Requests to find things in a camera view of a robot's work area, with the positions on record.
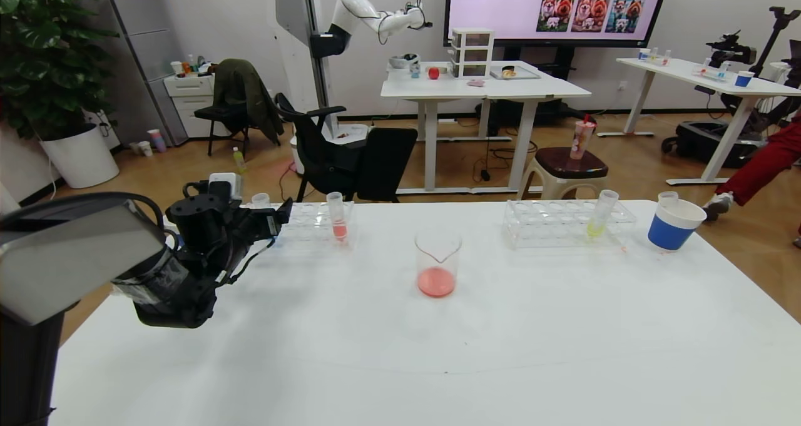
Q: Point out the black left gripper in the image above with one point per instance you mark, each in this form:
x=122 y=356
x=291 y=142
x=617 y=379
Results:
x=273 y=224

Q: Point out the test tube with blue pigment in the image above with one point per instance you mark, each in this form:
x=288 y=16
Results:
x=260 y=201

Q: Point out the test tube with orange-red pigment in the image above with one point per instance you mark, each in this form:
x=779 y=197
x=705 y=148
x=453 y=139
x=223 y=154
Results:
x=668 y=197

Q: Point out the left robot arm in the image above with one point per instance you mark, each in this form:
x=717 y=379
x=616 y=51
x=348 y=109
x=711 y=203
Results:
x=75 y=257

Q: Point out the clear plastic test tube rack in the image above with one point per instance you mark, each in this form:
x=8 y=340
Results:
x=313 y=226
x=554 y=226

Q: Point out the test tube with pink-red pigment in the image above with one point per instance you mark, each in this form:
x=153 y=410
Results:
x=338 y=216

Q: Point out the clear glass beaker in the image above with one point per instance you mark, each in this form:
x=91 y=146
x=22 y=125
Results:
x=437 y=282

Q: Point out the test tube with yellow pigment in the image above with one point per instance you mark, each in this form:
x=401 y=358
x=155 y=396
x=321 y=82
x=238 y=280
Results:
x=602 y=213

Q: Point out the green drink bottle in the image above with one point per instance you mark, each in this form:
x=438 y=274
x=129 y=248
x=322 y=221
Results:
x=239 y=160

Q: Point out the black office chair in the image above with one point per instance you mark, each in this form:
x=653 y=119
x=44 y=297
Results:
x=382 y=162

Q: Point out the black four-legged chair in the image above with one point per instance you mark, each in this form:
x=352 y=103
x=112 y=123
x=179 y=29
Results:
x=219 y=113

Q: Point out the dark green jacket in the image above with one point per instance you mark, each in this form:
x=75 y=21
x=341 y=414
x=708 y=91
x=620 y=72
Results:
x=244 y=90

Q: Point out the purple cup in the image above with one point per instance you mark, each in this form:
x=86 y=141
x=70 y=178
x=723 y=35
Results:
x=158 y=141

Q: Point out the white drawer cabinet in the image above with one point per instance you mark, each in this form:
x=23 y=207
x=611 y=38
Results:
x=188 y=93

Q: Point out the grey bowl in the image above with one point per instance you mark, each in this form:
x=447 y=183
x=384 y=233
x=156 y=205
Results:
x=400 y=62

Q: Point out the white humanoid robot on column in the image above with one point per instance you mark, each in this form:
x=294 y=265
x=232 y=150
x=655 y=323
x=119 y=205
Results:
x=294 y=13

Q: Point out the red apple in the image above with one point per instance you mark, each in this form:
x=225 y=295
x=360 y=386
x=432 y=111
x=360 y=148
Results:
x=433 y=73

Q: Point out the white plant pot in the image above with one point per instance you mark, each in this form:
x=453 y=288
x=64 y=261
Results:
x=80 y=159

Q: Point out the tall grey metal cabinet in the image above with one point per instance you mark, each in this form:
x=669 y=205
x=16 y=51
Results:
x=150 y=38

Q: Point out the pink small object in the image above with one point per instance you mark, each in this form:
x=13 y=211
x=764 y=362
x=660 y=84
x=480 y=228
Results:
x=476 y=83

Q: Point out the clear desktop drawer organizer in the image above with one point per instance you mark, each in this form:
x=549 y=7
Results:
x=472 y=52

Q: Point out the white double standing desk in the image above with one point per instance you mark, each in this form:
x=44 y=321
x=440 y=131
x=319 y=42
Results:
x=500 y=89

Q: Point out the grey tray with food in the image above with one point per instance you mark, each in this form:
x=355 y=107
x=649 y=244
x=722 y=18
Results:
x=514 y=73

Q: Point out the large green potted plant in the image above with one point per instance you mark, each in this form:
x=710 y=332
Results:
x=44 y=57

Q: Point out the brown topped plastic stool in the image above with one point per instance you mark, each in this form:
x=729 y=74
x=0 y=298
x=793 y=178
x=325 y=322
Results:
x=566 y=162

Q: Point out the black screen stand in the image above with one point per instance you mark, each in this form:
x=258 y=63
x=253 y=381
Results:
x=541 y=55

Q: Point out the drink cup with red straw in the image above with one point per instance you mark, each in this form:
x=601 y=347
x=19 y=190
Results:
x=579 y=140

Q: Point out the red flat object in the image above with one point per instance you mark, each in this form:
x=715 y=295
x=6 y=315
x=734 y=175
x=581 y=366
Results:
x=7 y=363

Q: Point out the small blue paper cup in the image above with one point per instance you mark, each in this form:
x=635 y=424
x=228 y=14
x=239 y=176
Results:
x=643 y=55
x=744 y=79

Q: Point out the white long desk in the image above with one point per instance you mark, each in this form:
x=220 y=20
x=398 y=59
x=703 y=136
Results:
x=688 y=74

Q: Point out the person in red trousers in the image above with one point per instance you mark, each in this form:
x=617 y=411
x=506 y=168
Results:
x=770 y=163

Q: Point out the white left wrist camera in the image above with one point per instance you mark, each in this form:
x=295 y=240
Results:
x=225 y=185

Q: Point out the large wall display screen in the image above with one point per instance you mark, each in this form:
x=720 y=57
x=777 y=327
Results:
x=488 y=7

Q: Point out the black camera rig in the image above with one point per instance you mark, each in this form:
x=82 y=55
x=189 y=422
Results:
x=729 y=50

